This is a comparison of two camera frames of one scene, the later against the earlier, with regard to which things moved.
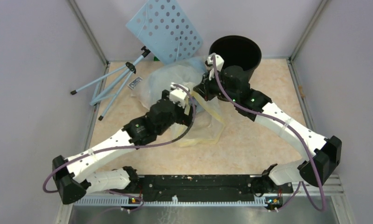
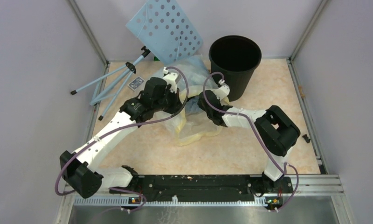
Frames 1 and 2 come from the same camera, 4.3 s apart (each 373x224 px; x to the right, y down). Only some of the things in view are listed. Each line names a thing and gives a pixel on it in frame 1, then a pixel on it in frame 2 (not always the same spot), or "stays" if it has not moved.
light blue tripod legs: (128, 69) stays
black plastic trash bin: (238, 51) stays
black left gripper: (183, 118) → (176, 102)
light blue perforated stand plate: (165, 26) stays
